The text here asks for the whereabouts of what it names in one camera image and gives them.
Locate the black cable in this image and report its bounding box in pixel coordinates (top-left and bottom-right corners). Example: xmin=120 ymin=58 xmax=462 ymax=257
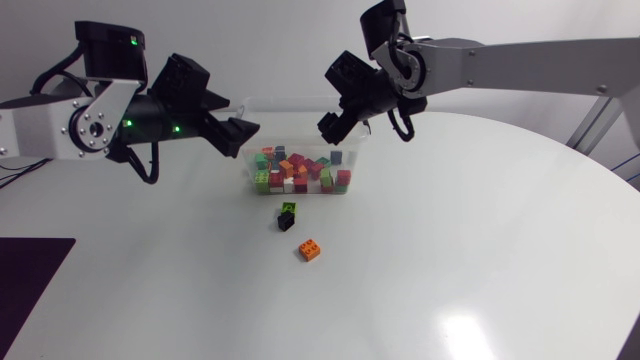
xmin=0 ymin=157 xmax=53 ymax=190

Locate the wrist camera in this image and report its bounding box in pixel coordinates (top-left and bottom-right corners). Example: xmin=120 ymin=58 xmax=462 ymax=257
xmin=148 ymin=52 xmax=212 ymax=109
xmin=324 ymin=49 xmax=378 ymax=99

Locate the clear plastic container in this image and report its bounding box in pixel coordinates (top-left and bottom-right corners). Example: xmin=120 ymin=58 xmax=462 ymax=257
xmin=238 ymin=96 xmax=372 ymax=197

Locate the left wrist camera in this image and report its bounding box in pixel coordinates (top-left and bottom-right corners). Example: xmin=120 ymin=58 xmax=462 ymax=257
xmin=148 ymin=52 xmax=212 ymax=109

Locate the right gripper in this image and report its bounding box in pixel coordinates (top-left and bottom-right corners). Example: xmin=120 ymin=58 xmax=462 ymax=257
xmin=317 ymin=73 xmax=429 ymax=147

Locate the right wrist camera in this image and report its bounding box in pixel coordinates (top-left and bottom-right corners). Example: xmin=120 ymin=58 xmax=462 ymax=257
xmin=324 ymin=49 xmax=378 ymax=99

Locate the black toy brick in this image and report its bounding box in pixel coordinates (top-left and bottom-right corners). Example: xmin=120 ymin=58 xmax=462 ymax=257
xmin=276 ymin=211 xmax=297 ymax=233

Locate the pile of toy bricks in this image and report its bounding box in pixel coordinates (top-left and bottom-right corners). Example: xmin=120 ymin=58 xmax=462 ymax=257
xmin=253 ymin=144 xmax=353 ymax=196

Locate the dark mat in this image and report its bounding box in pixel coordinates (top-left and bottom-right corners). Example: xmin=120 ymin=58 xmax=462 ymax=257
xmin=0 ymin=236 xmax=78 ymax=347

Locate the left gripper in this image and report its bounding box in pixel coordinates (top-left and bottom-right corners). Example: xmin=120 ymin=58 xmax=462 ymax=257
xmin=159 ymin=88 xmax=262 ymax=159

